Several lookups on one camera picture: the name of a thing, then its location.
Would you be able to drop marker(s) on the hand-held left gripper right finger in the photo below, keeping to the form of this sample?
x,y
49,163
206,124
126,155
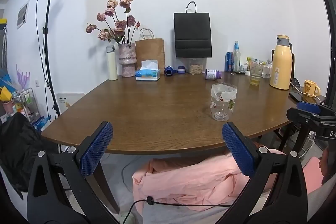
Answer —
x,y
238,150

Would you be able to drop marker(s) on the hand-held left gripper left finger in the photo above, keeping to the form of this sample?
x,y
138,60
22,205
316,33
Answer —
x,y
97,146

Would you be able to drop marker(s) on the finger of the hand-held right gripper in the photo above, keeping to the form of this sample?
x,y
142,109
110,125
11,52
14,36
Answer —
x,y
302,116
309,107

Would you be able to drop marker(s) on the clear printed plastic cup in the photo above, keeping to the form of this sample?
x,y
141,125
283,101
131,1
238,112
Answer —
x,y
223,102

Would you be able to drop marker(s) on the person's right hand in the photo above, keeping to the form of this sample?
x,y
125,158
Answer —
x,y
328,166

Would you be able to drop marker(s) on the black phone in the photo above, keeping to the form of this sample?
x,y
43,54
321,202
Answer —
x,y
298,96

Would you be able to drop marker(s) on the yellow mug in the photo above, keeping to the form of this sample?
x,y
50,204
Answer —
x,y
310,88

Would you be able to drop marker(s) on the yellow thermos jug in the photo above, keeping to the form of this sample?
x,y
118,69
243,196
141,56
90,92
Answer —
x,y
281,62

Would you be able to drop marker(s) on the white board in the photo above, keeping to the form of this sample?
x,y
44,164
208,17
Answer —
x,y
68,100

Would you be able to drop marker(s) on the small white box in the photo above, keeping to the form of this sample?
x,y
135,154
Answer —
x,y
266,71

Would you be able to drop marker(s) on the pink cloth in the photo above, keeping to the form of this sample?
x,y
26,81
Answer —
x,y
189,182

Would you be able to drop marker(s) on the glass of yellow liquid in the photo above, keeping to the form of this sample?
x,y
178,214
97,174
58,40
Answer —
x,y
255,73

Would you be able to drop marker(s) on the purple pill bottle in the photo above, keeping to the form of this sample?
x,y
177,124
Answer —
x,y
212,74

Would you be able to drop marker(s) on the white thermos bottle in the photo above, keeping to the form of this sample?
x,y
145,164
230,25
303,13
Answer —
x,y
112,63

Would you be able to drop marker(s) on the clear glass bottle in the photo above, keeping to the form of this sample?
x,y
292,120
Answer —
x,y
237,57

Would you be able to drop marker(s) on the blue tissue box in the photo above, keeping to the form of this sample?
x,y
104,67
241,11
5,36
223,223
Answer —
x,y
147,73

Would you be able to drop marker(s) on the blue drink can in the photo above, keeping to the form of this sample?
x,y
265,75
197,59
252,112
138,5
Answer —
x,y
229,61

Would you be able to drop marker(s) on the pink stone vase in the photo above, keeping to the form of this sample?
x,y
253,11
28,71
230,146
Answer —
x,y
127,60

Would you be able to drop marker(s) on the clear jar of oats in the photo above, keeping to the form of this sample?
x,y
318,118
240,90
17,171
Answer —
x,y
196,66

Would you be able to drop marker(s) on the small purple-lidded jar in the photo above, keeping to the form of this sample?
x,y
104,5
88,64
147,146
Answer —
x,y
180,70

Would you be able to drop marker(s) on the purple plastic hangers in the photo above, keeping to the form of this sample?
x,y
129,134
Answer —
x,y
22,77

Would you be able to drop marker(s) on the black light stand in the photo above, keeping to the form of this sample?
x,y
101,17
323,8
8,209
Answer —
x,y
48,50

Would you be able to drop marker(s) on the brown paper bag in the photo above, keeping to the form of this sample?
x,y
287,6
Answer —
x,y
150,52

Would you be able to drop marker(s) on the black paper bag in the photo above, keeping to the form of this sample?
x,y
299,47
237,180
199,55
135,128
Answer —
x,y
192,35

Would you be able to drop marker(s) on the dried pink roses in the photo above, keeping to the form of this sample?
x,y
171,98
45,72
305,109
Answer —
x,y
115,20

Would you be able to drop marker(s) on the wall poster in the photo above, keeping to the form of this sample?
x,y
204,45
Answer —
x,y
22,14

